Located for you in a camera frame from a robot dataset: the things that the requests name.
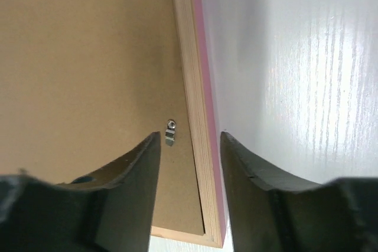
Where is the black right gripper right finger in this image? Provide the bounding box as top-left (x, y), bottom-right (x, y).
top-left (220, 132), bottom-right (377, 251)

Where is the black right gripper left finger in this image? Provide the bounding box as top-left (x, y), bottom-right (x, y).
top-left (1, 132), bottom-right (161, 251)

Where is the brown cardboard backing board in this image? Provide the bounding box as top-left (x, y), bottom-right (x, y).
top-left (1, 0), bottom-right (204, 235)

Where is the pink wooden picture frame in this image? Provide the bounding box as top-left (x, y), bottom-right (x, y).
top-left (151, 0), bottom-right (227, 248)

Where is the small metal turn clip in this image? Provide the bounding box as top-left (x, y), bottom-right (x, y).
top-left (165, 119), bottom-right (177, 146)

